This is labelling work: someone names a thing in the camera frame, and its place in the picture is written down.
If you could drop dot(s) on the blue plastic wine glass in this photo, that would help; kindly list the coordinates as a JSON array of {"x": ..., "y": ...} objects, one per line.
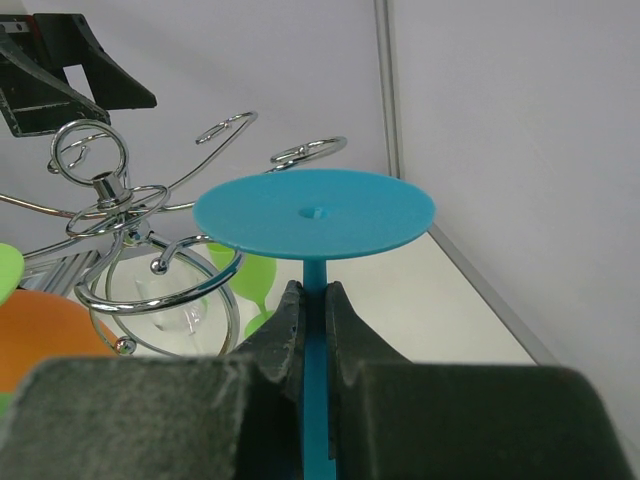
[{"x": 315, "y": 215}]

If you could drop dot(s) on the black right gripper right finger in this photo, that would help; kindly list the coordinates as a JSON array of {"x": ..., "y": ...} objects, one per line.
[{"x": 395, "y": 419}]

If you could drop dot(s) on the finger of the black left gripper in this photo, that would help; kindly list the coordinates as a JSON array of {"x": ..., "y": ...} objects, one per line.
[
  {"x": 68, "y": 41},
  {"x": 36, "y": 103}
]

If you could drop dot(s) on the orange plastic wine glass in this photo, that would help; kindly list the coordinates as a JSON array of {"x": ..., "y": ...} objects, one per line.
[{"x": 36, "y": 326}]

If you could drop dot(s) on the green wine glass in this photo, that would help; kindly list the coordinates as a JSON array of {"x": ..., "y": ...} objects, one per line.
[
  {"x": 254, "y": 281},
  {"x": 12, "y": 269}
]

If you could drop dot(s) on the chrome wine glass rack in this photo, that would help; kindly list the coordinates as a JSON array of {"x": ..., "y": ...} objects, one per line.
[{"x": 123, "y": 212}]

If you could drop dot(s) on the clear wine glass left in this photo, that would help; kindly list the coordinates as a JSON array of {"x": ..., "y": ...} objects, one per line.
[{"x": 183, "y": 330}]

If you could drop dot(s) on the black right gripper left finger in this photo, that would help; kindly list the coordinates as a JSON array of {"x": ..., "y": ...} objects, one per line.
[{"x": 229, "y": 417}]

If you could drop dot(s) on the left corner frame post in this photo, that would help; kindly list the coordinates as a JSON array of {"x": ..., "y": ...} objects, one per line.
[{"x": 385, "y": 49}]

